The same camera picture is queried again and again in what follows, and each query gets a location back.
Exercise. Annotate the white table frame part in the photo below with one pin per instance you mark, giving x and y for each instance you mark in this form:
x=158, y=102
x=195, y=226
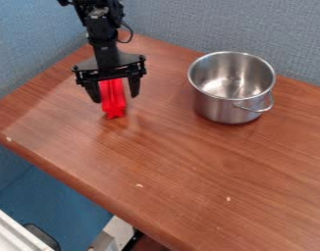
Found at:
x=114, y=236

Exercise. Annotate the metal pot with handle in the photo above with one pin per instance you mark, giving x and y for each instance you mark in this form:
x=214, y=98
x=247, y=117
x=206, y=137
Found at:
x=233, y=85

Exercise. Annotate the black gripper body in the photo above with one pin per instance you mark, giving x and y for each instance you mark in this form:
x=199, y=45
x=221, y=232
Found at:
x=109, y=64

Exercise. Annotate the red star-shaped bar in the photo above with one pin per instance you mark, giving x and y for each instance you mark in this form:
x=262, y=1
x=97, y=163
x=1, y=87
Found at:
x=112, y=98

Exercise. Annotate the white appliance at corner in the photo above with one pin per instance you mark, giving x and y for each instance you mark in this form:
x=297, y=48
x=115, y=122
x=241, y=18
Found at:
x=14, y=238

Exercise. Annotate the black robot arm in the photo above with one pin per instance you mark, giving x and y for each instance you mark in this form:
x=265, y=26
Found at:
x=101, y=18

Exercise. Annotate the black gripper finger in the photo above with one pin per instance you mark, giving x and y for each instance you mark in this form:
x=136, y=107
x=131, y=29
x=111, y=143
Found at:
x=92, y=90
x=134, y=84

